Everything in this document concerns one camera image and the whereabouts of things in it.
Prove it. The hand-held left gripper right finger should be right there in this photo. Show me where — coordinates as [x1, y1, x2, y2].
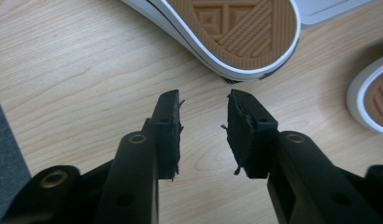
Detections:
[220, 89, 383, 224]

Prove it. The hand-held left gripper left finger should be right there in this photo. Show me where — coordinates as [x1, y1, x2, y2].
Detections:
[93, 89, 186, 224]

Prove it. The white sneaker with tan sole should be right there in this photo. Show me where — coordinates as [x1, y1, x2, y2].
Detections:
[120, 0, 302, 84]
[346, 53, 383, 136]

